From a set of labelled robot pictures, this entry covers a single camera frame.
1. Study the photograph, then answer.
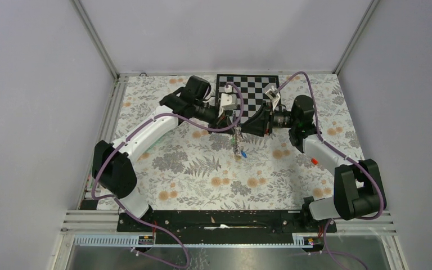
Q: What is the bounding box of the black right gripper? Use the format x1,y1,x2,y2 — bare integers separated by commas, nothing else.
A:
241,101,298,138

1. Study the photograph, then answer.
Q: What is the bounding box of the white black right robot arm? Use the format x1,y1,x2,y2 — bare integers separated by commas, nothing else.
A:
240,95,386,232

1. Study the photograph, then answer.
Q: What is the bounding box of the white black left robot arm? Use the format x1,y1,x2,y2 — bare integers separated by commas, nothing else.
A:
91,76,244,231

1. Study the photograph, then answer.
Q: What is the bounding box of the black white chessboard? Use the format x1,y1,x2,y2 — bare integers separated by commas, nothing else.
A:
215,74,280,124

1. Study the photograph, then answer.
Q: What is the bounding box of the floral table mat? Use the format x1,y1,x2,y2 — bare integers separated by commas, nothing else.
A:
96,74,381,212

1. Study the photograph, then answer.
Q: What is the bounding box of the mint green cylinder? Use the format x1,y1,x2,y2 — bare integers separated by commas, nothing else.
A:
147,136,164,151

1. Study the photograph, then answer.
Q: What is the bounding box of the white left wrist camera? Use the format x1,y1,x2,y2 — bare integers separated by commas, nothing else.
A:
218,85,238,117

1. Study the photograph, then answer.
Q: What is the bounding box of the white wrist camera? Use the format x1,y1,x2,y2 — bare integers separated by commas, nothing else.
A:
265,85,281,111
218,85,238,117

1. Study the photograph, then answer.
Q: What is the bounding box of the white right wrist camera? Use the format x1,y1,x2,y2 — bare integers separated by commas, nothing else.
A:
265,85,281,111

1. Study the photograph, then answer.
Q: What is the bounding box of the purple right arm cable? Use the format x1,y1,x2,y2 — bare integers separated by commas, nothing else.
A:
272,71,385,270

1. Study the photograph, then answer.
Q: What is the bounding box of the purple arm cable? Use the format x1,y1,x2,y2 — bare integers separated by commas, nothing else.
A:
91,82,245,270
272,71,385,270

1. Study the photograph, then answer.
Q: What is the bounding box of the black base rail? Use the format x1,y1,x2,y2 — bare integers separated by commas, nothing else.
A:
116,210,326,245

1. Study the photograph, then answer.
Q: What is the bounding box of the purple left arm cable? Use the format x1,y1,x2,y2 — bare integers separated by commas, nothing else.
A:
91,82,245,270

